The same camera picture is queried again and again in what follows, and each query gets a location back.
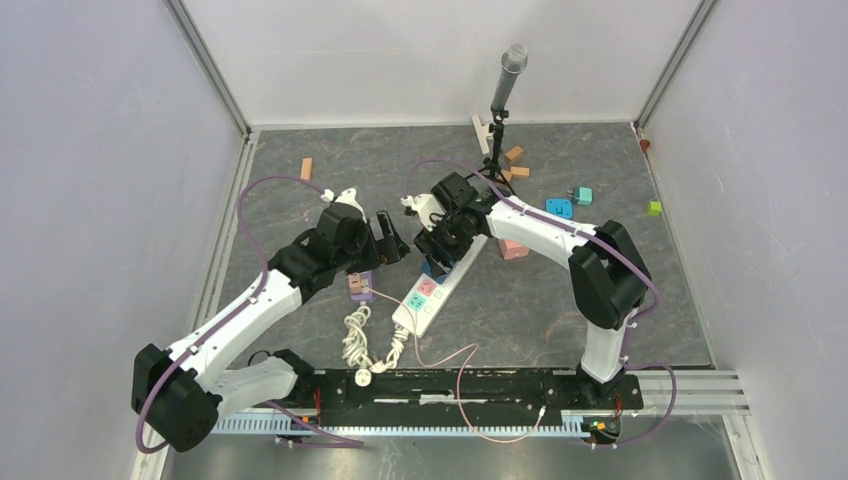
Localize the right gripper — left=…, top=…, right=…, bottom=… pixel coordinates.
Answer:
left=414, top=211, right=476, bottom=278

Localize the purple USB power strip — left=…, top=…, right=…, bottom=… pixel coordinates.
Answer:
left=348, top=271, right=374, bottom=304

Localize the pink cube socket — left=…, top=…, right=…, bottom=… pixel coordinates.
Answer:
left=498, top=239, right=529, bottom=260

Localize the white multicolour power strip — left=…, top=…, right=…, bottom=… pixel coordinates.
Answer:
left=392, top=235, right=487, bottom=338

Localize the brown charger plug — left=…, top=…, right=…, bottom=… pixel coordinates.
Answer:
left=348, top=272, right=369, bottom=295

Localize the blue cube socket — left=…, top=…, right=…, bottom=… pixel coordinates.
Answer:
left=421, top=259, right=446, bottom=280

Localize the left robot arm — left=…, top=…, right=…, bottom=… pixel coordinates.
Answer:
left=131, top=200, right=410, bottom=453

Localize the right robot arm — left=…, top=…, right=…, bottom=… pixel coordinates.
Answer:
left=401, top=172, right=656, bottom=408

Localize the teal plug adapter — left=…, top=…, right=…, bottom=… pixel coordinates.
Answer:
left=572, top=186, right=593, bottom=206

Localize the black tripod stand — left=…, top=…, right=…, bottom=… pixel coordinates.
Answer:
left=478, top=109, right=516, bottom=196

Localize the lower wooden block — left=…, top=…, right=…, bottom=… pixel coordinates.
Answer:
left=509, top=166, right=531, bottom=179

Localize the wooden block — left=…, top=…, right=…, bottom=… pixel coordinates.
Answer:
left=300, top=157, right=313, bottom=182
left=509, top=166, right=531, bottom=179
left=504, top=146, right=525, bottom=165

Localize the left wooden block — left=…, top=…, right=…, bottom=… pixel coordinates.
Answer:
left=300, top=157, right=313, bottom=182

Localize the upper wooden block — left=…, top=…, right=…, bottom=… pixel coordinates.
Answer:
left=504, top=146, right=525, bottom=165

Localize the blue flat adapter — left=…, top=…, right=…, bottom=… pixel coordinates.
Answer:
left=545, top=198, right=573, bottom=219

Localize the grey microphone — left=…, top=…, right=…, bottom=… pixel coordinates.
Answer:
left=490, top=44, right=529, bottom=111

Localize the small green cube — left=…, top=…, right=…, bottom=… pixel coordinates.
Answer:
left=647, top=200, right=663, bottom=216

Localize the white bracket piece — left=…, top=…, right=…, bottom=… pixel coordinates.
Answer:
left=471, top=114, right=494, bottom=157

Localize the white strip cord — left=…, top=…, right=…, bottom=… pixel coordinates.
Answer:
left=370, top=325, right=411, bottom=378

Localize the white coiled power cord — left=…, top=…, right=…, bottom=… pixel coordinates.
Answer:
left=341, top=305, right=374, bottom=389

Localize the pink charging cable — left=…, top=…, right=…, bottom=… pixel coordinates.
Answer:
left=367, top=288, right=549, bottom=444

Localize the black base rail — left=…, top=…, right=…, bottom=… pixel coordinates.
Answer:
left=277, top=368, right=644, bottom=429

